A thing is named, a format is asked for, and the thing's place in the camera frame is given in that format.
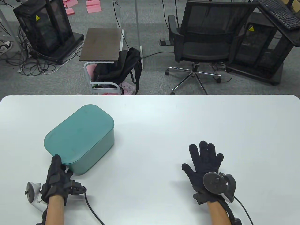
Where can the person's left hand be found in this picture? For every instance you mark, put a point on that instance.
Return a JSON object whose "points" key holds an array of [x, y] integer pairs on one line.
{"points": [[55, 180]]}

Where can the person's right hand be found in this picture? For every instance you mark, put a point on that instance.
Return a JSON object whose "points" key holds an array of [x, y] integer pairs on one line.
{"points": [[202, 161]]}

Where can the teal plastic box lid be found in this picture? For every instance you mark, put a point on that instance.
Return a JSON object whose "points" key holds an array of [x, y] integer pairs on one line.
{"points": [[77, 133]]}

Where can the black left forearm pack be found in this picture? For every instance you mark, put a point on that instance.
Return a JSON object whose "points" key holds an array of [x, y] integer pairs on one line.
{"points": [[43, 216]]}

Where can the black right forearm pack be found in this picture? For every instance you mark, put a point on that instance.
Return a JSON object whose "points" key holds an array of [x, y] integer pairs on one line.
{"points": [[236, 221]]}

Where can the person's right forearm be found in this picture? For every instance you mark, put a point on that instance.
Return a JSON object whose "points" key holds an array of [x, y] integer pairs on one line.
{"points": [[219, 213]]}

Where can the person's left forearm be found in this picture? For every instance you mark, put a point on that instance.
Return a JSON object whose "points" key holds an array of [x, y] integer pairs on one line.
{"points": [[55, 211]]}

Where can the white left hand controller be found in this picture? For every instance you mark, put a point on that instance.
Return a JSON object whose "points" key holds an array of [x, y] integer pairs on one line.
{"points": [[32, 191]]}

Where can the grey white right hand controller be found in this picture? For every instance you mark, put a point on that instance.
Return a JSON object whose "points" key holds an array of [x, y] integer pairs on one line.
{"points": [[216, 184]]}

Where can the black mesh office chair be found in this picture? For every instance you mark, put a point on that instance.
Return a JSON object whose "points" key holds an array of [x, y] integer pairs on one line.
{"points": [[204, 48]]}

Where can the black mesh equipment cage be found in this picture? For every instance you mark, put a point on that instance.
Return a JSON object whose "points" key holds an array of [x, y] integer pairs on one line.
{"points": [[44, 30], [260, 54]]}

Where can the black backpack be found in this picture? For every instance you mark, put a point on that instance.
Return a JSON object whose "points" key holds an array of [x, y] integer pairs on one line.
{"points": [[117, 68]]}

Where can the black and white shoe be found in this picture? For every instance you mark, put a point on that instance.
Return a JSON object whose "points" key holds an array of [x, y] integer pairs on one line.
{"points": [[5, 46]]}

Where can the brown top side table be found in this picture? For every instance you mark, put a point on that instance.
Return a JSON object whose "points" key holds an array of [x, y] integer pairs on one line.
{"points": [[102, 44]]}

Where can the grey metal pole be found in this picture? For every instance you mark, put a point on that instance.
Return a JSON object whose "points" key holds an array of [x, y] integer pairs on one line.
{"points": [[138, 28]]}

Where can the black desk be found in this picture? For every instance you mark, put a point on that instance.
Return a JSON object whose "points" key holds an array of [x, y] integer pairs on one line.
{"points": [[291, 37]]}

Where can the black computer keyboard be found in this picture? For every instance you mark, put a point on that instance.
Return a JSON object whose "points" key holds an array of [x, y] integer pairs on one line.
{"points": [[277, 13]]}

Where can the scattered pink paper sheets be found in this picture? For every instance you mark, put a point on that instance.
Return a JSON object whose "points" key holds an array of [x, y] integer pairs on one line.
{"points": [[93, 7]]}

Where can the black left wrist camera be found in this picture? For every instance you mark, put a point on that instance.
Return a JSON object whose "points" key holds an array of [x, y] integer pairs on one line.
{"points": [[76, 187]]}

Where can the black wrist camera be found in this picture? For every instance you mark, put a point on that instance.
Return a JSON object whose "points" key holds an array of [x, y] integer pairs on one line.
{"points": [[76, 187], [199, 196]]}

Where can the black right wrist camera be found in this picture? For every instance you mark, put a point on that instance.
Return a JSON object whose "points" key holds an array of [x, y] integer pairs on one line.
{"points": [[199, 196]]}

